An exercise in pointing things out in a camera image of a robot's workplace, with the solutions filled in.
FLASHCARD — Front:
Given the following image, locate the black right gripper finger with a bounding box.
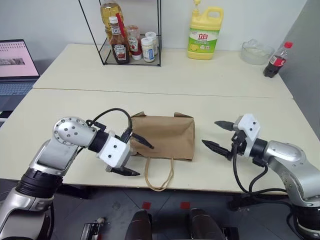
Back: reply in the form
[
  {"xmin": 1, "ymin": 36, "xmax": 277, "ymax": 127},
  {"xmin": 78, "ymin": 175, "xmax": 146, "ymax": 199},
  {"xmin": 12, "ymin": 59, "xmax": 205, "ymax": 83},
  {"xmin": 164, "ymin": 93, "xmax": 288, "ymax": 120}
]
[
  {"xmin": 214, "ymin": 120, "xmax": 236, "ymax": 132},
  {"xmin": 201, "ymin": 139, "xmax": 233, "ymax": 159}
]

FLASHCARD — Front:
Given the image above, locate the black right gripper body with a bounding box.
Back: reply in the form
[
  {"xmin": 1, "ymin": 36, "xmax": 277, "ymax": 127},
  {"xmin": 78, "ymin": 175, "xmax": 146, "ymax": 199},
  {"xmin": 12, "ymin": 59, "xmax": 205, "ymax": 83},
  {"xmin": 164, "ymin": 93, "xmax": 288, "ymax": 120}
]
[{"xmin": 226, "ymin": 129, "xmax": 248, "ymax": 161}]

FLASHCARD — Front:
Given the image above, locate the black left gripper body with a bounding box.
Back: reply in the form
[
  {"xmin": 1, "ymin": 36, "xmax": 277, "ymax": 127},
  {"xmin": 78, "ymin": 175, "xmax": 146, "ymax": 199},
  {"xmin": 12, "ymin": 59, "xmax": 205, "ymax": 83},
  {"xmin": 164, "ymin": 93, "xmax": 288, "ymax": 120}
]
[{"xmin": 105, "ymin": 128, "xmax": 139, "ymax": 174}]

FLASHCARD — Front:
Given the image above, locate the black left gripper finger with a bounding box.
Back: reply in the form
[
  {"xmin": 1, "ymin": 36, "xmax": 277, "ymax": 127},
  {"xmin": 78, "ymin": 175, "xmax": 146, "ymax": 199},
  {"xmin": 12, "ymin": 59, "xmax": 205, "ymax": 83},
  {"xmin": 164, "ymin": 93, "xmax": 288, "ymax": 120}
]
[
  {"xmin": 110, "ymin": 166, "xmax": 142, "ymax": 178},
  {"xmin": 131, "ymin": 132, "xmax": 155, "ymax": 150}
]

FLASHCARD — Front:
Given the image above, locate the brown paper bag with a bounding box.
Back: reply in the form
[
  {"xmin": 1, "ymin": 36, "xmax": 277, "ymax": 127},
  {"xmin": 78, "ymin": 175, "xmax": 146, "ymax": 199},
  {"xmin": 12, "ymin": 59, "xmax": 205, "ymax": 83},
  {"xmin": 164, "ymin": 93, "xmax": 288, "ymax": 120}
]
[{"xmin": 129, "ymin": 111, "xmax": 196, "ymax": 192}]

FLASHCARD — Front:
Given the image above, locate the black table base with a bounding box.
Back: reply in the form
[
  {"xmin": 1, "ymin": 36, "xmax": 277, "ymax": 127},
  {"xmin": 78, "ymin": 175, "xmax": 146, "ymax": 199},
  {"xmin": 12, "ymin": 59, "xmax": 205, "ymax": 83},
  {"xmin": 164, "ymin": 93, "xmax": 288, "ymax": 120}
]
[
  {"xmin": 226, "ymin": 193, "xmax": 291, "ymax": 211},
  {"xmin": 56, "ymin": 183, "xmax": 92, "ymax": 200}
]

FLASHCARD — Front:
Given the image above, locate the dark rounded shape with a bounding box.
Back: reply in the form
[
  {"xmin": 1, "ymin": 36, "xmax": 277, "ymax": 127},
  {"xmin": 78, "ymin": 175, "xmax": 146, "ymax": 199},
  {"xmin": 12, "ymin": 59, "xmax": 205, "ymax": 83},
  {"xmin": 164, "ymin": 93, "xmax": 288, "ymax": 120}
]
[
  {"xmin": 188, "ymin": 207, "xmax": 224, "ymax": 240},
  {"xmin": 124, "ymin": 209, "xmax": 154, "ymax": 240}
]

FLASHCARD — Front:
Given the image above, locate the cola bottle red cap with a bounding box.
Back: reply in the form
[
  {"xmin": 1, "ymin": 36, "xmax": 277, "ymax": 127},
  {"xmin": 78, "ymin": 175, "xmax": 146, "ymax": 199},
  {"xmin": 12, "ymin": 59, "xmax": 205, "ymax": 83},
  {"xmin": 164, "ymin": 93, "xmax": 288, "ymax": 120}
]
[{"xmin": 262, "ymin": 41, "xmax": 294, "ymax": 79}]

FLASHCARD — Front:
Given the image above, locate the yellow detergent jug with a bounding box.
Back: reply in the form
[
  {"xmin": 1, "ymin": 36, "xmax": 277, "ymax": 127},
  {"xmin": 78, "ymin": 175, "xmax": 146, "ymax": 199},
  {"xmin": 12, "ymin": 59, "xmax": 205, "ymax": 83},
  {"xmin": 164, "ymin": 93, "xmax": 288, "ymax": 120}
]
[{"xmin": 186, "ymin": 0, "xmax": 224, "ymax": 61}]

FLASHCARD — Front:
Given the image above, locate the white seasoning shaker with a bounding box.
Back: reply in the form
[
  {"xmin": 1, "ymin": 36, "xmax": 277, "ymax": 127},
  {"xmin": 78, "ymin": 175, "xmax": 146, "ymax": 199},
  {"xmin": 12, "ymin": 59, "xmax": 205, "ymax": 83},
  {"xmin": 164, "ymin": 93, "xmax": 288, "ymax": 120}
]
[
  {"xmin": 140, "ymin": 37, "xmax": 156, "ymax": 63},
  {"xmin": 145, "ymin": 31, "xmax": 159, "ymax": 56}
]

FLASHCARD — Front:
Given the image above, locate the dark brown sauce bottle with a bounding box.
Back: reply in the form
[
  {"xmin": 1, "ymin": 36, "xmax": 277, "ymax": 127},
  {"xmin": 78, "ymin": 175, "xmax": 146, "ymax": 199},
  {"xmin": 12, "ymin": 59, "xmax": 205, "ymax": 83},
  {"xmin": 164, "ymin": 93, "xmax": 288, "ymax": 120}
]
[{"xmin": 108, "ymin": 16, "xmax": 131, "ymax": 66}]

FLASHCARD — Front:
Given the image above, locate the red ketchup bottle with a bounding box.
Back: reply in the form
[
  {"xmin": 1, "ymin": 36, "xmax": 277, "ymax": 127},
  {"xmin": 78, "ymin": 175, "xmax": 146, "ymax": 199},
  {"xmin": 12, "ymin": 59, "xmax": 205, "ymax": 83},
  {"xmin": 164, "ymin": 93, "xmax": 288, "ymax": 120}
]
[{"xmin": 126, "ymin": 24, "xmax": 144, "ymax": 61}]

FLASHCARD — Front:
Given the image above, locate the yellow cooking oil bottle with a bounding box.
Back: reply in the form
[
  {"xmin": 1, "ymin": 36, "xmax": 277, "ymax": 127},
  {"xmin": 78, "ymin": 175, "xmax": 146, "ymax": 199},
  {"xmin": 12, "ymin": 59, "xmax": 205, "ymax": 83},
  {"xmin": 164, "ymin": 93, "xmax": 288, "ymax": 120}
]
[{"xmin": 99, "ymin": 0, "xmax": 125, "ymax": 46}]

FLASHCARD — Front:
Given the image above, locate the open laptop computer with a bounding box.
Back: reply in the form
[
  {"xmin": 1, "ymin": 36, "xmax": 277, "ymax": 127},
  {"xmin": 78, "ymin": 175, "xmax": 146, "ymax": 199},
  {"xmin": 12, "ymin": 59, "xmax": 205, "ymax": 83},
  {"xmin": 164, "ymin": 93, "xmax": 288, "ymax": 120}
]
[{"xmin": 0, "ymin": 38, "xmax": 42, "ymax": 112}]

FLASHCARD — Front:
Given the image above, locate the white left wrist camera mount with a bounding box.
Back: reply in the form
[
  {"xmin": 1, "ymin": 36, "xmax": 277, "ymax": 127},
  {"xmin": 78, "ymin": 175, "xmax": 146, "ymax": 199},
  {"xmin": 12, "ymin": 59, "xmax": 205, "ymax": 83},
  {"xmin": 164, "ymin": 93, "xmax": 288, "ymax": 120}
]
[{"xmin": 95, "ymin": 136, "xmax": 131, "ymax": 169}]

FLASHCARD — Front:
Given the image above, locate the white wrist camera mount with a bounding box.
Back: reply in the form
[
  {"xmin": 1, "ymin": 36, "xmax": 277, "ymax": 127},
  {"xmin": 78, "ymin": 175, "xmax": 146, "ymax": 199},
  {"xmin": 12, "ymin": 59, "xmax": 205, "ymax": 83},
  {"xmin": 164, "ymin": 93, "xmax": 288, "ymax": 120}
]
[
  {"xmin": 233, "ymin": 113, "xmax": 262, "ymax": 159},
  {"xmin": 95, "ymin": 136, "xmax": 131, "ymax": 169}
]

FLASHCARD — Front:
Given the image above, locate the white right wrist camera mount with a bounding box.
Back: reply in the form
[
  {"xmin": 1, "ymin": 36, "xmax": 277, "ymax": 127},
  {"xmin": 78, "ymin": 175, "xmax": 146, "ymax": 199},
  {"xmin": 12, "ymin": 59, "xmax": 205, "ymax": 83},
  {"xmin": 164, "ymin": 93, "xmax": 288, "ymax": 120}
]
[{"xmin": 233, "ymin": 113, "xmax": 262, "ymax": 159}]

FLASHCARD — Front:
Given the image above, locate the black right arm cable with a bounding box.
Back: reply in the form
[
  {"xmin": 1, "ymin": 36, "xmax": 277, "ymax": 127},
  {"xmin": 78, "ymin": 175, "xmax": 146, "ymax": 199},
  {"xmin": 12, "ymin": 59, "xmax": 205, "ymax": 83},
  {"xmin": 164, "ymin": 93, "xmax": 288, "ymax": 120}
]
[{"xmin": 232, "ymin": 142, "xmax": 288, "ymax": 195}]

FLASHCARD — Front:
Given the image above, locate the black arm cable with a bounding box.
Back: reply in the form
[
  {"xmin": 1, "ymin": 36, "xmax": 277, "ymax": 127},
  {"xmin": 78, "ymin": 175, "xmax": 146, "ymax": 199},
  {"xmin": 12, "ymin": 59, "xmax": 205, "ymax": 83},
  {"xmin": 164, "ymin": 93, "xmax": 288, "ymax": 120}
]
[
  {"xmin": 232, "ymin": 142, "xmax": 288, "ymax": 195},
  {"xmin": 86, "ymin": 107, "xmax": 133, "ymax": 138}
]

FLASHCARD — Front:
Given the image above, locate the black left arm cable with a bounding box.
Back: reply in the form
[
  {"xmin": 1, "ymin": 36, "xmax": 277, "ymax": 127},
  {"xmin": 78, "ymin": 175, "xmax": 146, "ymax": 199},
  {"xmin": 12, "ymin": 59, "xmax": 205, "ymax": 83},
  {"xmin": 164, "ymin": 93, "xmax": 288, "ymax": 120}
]
[{"xmin": 86, "ymin": 107, "xmax": 133, "ymax": 138}]

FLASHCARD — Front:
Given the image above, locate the black wire rack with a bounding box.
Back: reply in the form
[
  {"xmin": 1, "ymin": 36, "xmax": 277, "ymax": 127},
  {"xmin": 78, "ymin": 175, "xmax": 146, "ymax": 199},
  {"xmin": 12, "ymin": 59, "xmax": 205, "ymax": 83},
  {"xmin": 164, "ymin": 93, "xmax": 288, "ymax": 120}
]
[{"xmin": 77, "ymin": 0, "xmax": 163, "ymax": 68}]

